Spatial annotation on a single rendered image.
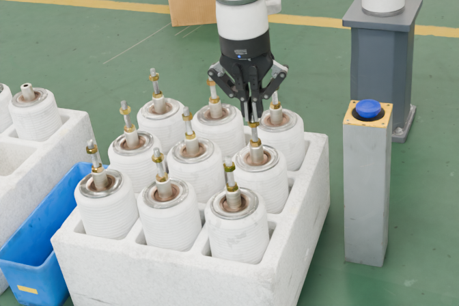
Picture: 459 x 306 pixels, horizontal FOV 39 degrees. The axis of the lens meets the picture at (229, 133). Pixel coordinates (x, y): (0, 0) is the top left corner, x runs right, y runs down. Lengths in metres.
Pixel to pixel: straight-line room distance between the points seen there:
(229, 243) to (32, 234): 0.46
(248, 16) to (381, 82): 0.62
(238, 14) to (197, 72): 0.99
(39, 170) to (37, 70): 0.81
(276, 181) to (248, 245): 0.13
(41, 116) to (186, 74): 0.63
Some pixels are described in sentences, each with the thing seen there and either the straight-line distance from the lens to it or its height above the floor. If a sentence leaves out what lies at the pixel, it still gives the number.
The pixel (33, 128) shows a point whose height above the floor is 0.20.
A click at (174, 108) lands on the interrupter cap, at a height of 0.25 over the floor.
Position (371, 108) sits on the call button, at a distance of 1.06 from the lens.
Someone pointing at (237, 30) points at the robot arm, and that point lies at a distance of 0.93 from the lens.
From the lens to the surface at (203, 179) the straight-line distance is 1.11.
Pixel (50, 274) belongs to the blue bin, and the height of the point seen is 0.09.
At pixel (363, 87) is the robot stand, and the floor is 0.13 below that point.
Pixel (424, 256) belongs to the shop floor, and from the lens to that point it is 1.27.
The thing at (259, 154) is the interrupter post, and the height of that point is 0.27.
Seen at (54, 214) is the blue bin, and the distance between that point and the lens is 1.36.
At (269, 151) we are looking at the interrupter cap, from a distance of 1.10.
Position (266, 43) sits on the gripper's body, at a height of 0.47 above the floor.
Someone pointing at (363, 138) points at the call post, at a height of 0.29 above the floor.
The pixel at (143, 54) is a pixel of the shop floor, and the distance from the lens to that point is 2.06.
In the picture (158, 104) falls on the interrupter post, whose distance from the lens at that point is 1.24.
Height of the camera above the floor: 0.90
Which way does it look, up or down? 34 degrees down
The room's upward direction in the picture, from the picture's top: 8 degrees counter-clockwise
